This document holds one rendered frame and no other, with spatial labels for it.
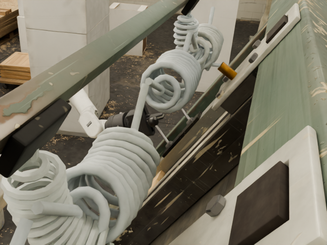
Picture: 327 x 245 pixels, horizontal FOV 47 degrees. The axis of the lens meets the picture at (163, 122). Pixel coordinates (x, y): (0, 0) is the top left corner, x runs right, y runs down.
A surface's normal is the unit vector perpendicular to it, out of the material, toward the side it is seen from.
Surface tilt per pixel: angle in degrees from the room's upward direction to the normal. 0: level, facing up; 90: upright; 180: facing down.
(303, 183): 59
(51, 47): 90
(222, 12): 90
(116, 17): 90
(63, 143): 0
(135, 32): 31
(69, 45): 90
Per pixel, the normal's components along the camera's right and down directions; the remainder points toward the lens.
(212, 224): -0.79, -0.61
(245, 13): -0.11, 0.48
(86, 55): 0.55, -0.65
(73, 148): 0.07, -0.87
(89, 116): -0.44, -0.13
